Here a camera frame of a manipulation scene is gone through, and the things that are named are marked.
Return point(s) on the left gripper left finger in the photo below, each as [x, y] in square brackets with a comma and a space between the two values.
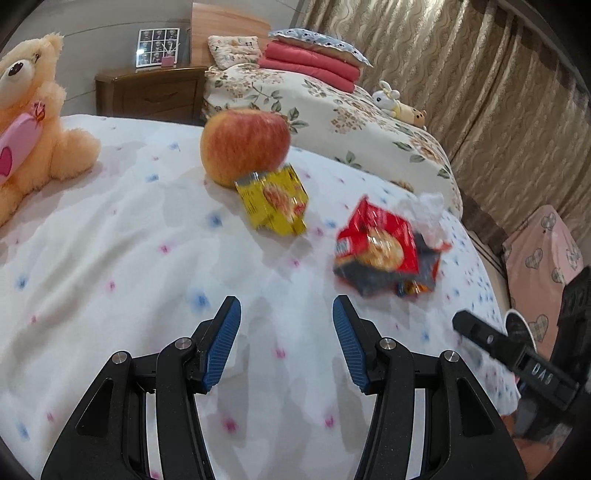
[106, 435]

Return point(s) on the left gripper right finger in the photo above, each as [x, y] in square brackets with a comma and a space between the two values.
[464, 435]

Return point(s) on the red snack bag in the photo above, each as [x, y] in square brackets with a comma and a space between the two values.
[379, 251]

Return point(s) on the white tissue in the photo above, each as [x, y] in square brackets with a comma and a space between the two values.
[427, 210]

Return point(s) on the yellow snack packet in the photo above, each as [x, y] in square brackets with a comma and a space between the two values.
[274, 201]

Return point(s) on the black white trash bin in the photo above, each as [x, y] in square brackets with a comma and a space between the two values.
[518, 329]

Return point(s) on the person's right hand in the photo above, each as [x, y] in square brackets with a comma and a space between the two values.
[536, 455]

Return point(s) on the pink heart cloth cover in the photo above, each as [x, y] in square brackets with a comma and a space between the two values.
[541, 258]

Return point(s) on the white dotted bed sheet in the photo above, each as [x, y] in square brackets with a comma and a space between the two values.
[135, 254]

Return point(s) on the beige patterned curtain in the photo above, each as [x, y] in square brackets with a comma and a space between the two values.
[512, 118]

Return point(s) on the tan dog plush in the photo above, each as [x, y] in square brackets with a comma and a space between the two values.
[410, 115]

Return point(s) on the beige teddy bear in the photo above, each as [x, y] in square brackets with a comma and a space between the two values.
[35, 148]

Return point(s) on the red apple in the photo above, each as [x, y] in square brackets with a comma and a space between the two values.
[237, 142]

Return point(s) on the floral quilt bed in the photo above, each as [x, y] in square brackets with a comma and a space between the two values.
[345, 127]

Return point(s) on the white rabbit plush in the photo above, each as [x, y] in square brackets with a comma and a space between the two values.
[387, 99]

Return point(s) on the wooden nightstand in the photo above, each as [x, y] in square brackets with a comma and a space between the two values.
[170, 94]

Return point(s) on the red folded blanket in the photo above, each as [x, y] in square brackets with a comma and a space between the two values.
[333, 71]

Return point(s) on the floral pillow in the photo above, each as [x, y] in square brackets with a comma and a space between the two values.
[228, 51]

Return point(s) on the blue dotted pillow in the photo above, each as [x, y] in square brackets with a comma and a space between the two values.
[321, 43]

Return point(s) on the wooden headboard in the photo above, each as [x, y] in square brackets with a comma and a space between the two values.
[207, 20]

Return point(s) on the photo collage frame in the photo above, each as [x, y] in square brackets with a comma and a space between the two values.
[157, 47]

